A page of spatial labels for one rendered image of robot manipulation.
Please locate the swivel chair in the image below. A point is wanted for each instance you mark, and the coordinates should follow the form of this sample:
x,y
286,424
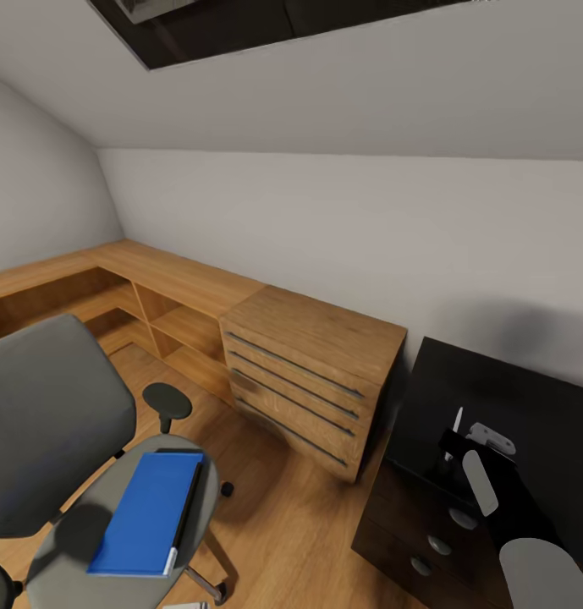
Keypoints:
x,y
64,412

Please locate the bookcase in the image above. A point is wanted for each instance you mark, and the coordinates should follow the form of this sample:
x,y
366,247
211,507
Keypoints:
x,y
39,291
182,301
116,262

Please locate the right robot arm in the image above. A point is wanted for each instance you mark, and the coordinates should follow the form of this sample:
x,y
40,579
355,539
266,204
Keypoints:
x,y
539,571

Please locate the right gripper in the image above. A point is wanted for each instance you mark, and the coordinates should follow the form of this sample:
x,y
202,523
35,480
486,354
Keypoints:
x,y
453,443

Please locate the pen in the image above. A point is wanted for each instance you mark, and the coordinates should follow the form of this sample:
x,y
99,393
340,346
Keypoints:
x,y
456,427

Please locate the folder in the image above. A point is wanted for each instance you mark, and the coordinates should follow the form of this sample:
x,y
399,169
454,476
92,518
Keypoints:
x,y
144,536

